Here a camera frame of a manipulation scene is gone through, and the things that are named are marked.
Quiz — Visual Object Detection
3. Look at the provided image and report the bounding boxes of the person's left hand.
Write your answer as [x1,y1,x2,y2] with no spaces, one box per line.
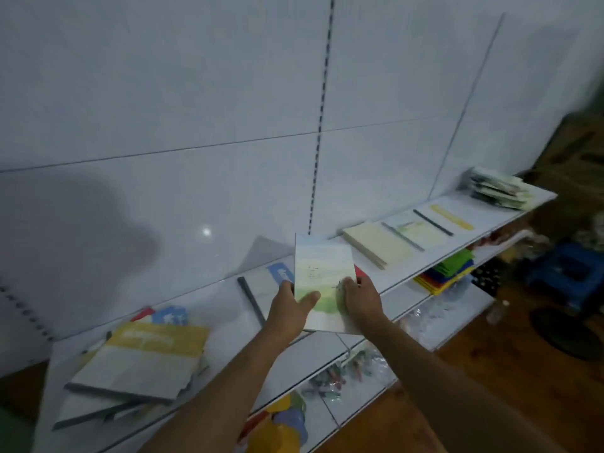
[263,280,322,345]

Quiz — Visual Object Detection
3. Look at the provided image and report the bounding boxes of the person's right hand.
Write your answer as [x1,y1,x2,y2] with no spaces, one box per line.
[341,276,389,332]

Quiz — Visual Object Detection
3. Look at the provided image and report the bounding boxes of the green landscape cover notebook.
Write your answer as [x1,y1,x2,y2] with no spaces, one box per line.
[294,233,363,336]

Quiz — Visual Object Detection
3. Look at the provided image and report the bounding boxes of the person's left forearm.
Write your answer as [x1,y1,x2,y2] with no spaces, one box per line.
[137,325,303,453]

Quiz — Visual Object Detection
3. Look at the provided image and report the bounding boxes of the person's right forearm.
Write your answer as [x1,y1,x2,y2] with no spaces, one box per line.
[362,317,569,453]

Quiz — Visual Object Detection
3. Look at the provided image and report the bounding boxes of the blue label white notebook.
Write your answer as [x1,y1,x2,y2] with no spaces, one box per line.
[237,261,312,328]

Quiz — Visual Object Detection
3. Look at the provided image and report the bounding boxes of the stack of cream notebooks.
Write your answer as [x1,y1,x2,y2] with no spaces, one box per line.
[342,221,414,270]

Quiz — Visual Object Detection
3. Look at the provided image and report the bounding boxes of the white metal shelf unit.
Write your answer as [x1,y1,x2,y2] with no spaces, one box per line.
[31,181,558,453]

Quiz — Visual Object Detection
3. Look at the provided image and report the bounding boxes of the clear bags of small items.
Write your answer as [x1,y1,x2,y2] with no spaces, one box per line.
[301,346,394,404]

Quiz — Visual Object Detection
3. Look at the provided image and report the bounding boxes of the pale green picture notebook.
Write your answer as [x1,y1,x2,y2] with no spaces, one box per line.
[381,219,455,253]

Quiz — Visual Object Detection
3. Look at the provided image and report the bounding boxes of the stack of coloured paper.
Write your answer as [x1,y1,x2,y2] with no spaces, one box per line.
[413,249,476,296]

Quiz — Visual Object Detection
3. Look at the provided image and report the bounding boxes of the yellow stripe white notebook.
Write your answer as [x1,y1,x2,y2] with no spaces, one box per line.
[413,204,475,237]

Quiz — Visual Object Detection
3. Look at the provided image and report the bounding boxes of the yellow and blue packet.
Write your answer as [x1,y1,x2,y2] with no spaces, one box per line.
[237,390,310,453]

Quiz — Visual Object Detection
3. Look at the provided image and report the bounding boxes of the clear plastic bottle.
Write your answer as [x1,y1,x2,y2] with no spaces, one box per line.
[486,299,511,326]

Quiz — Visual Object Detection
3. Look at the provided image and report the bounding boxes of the slotted shelf upright strip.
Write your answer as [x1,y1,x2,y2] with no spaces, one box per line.
[307,0,337,236]

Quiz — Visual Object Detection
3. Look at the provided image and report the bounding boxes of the yellow and white notebook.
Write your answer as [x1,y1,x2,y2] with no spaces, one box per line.
[64,322,211,405]

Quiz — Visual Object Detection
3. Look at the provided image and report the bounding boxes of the stack of wrapped notebooks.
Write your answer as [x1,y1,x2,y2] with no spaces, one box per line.
[467,167,538,212]

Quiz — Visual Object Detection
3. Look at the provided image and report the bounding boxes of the blue plastic stool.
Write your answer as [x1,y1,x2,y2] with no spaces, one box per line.
[525,241,604,313]

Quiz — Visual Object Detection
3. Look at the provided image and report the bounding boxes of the black round object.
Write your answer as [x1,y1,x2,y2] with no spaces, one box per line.
[528,306,604,363]

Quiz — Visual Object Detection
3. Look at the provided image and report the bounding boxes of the pile of notebooks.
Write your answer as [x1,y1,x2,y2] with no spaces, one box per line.
[52,305,211,432]

